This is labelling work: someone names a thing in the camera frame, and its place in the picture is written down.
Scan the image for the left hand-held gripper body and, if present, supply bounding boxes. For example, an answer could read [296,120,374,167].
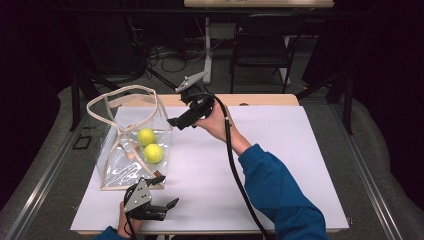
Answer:
[123,178,168,222]

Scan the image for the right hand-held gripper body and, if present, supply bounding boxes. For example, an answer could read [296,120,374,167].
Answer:
[175,70,216,119]

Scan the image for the yellow tennis ball black mark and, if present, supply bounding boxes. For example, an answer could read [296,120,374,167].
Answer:
[143,143,165,165]

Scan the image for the clear plastic bag beige straps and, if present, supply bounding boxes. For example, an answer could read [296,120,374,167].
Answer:
[85,84,174,192]

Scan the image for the plain yellow tennis ball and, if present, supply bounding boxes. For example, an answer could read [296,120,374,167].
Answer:
[136,128,157,148]

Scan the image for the person's right hand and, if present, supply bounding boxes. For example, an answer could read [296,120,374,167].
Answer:
[192,102,239,143]

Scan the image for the person's left hand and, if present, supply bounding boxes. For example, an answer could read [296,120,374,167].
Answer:
[118,201,144,239]

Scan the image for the black tripod leg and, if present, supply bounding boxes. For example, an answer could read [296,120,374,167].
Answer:
[146,67,178,91]

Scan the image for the white desk with wooden top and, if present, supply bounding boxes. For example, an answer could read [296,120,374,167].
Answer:
[183,0,335,85]

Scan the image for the black folding chair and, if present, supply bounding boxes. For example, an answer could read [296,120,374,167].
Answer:
[229,13,306,94]

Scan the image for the white table sheet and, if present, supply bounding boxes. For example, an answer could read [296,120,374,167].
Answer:
[70,105,350,232]

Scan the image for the black metal stand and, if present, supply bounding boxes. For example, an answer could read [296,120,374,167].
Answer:
[68,19,118,132]
[296,69,354,136]

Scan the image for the left hand-held gripper black cable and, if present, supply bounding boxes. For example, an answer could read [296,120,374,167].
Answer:
[123,188,139,240]

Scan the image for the hand-held gripper black cable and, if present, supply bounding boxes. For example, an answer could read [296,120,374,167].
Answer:
[123,188,139,240]
[182,92,272,240]

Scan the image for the right hand-held gripper black cable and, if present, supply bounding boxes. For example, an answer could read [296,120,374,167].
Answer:
[182,92,272,240]

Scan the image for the bundle of floor cables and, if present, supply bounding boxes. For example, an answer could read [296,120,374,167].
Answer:
[146,43,208,74]

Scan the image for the grey metal floor rail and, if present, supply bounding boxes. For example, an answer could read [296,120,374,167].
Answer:
[4,116,84,240]
[333,103,404,240]

